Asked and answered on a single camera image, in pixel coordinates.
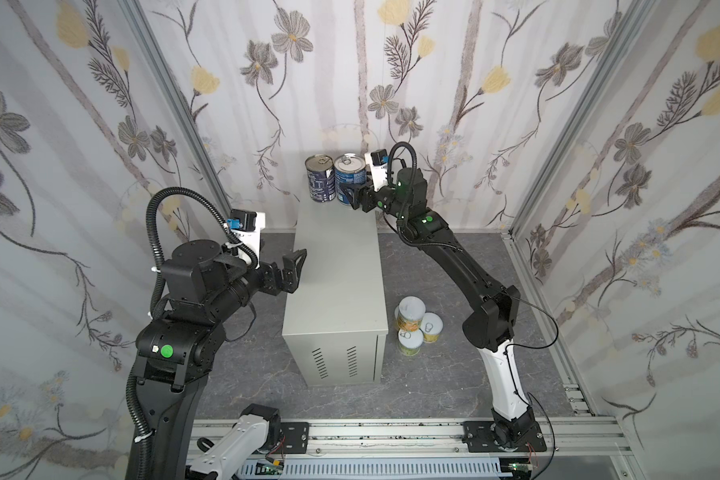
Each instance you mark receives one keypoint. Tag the light blue label can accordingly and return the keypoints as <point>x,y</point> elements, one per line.
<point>349,168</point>

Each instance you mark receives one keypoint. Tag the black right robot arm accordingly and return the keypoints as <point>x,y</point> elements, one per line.
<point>494,307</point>

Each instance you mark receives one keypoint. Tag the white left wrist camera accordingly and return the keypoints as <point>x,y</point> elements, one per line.
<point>247,226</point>

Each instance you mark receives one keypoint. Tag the peach can white lid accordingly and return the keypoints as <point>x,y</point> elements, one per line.
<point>409,313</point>

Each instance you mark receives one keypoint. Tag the aluminium corner post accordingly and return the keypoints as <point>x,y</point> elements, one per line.
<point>624,35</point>
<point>172,94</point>

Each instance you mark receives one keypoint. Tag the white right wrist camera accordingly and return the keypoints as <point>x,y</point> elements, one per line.
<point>377,163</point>

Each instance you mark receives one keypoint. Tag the grey metal cabinet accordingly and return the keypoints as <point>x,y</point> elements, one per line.
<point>336,323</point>

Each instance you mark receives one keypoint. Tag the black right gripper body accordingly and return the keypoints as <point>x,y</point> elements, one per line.
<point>365,196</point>

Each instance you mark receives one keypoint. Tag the dark navy label can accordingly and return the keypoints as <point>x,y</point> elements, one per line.
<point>321,178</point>

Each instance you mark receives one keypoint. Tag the aluminium corner post right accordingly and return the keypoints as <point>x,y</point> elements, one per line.
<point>624,35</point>

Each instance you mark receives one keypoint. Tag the green label can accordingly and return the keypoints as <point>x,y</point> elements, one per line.
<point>410,342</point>

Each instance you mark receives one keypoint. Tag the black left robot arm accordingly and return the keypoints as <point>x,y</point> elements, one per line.
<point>202,285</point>

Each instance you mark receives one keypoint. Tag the small yellow label can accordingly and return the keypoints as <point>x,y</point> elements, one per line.
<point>431,327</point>

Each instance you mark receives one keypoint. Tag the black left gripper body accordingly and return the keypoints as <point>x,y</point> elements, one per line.
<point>276,276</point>

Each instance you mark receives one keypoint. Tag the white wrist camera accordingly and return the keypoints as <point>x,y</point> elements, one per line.
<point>247,226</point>
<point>377,163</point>

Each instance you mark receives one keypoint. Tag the aluminium corner post left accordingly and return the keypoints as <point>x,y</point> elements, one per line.
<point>172,94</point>

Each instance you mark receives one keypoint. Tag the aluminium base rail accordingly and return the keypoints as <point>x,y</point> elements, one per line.
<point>583,436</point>

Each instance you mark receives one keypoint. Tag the white slotted cable duct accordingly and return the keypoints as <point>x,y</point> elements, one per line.
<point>378,468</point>

